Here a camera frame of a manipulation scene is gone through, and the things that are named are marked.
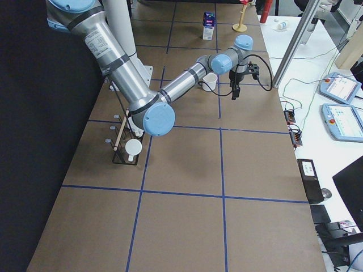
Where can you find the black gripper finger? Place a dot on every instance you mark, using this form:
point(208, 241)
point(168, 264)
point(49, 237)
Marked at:
point(235, 91)

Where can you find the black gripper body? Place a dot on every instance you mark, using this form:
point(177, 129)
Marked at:
point(235, 78)

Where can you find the white smiley mug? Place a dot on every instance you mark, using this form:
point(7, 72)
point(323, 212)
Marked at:
point(209, 82)

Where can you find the blue milk carton green cap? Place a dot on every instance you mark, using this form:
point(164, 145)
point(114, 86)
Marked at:
point(208, 23)

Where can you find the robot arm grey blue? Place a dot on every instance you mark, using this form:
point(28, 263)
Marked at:
point(106, 30)

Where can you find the white cup on rack lower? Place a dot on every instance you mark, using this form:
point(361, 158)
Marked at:
point(133, 147)

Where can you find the wooden mug tree stand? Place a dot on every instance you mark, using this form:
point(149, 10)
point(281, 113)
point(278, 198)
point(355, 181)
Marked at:
point(240, 26)

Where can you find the orange connector board far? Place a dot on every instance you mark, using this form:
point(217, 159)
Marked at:
point(289, 116)

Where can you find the orange connector board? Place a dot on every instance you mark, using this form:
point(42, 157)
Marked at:
point(296, 137)
point(289, 116)

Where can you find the white tube on paper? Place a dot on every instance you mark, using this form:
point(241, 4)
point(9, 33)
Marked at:
point(281, 26)

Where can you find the orange connector board near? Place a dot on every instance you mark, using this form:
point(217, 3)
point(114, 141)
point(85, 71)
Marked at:
point(296, 137)

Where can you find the red cylinder bottle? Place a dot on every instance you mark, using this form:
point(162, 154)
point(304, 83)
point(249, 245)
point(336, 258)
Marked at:
point(266, 9)

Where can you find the teach pendant far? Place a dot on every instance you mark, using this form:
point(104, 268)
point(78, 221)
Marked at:
point(339, 87)

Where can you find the teach pendant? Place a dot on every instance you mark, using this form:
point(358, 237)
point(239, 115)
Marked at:
point(342, 122)
point(339, 87)

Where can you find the teach pendant near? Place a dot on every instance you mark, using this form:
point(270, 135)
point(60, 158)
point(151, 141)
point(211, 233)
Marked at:
point(342, 122)

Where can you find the black box with white label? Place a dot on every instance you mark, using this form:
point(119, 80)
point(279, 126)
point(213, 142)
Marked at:
point(310, 181)

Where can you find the white mounting pole with base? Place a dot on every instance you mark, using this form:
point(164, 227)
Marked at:
point(118, 18)

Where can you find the black monitor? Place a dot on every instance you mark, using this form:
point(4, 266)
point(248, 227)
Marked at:
point(349, 185)

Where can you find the aluminium frame post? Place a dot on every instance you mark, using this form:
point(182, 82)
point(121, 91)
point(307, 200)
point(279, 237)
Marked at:
point(302, 26)

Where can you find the black wire cup rack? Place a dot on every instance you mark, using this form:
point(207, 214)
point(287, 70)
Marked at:
point(125, 130)

